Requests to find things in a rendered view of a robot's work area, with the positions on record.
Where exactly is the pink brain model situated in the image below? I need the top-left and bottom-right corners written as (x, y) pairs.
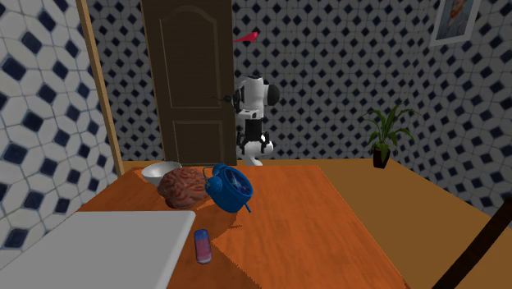
top-left (156, 167), bottom-right (213, 210)

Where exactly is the light wooden frame post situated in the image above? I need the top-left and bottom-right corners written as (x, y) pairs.
top-left (75, 0), bottom-right (126, 178)

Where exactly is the green potted plant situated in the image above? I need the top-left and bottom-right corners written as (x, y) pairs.
top-left (361, 102), bottom-right (422, 170)

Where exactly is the dark brown door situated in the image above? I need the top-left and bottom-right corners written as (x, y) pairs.
top-left (139, 0), bottom-right (240, 167)

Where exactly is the pink and blue small bar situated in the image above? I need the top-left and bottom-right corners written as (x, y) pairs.
top-left (193, 228), bottom-right (213, 265)

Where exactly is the framed wall portrait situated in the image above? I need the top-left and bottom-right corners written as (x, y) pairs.
top-left (428, 0), bottom-right (482, 48)

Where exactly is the blue alarm clock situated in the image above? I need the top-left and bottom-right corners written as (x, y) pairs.
top-left (203, 163), bottom-right (254, 214)

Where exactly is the red bird-shaped thing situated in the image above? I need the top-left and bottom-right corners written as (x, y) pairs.
top-left (232, 31), bottom-right (260, 44)

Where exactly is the dark brown wooden bar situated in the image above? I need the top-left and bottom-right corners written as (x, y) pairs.
top-left (431, 195), bottom-right (512, 289)

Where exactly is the white bowl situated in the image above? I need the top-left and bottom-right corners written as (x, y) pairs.
top-left (141, 160), bottom-right (183, 187)

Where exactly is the grey rounded flat box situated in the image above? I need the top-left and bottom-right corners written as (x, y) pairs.
top-left (0, 210), bottom-right (198, 289)

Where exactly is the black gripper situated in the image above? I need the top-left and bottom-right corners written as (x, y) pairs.
top-left (235, 118), bottom-right (274, 155)

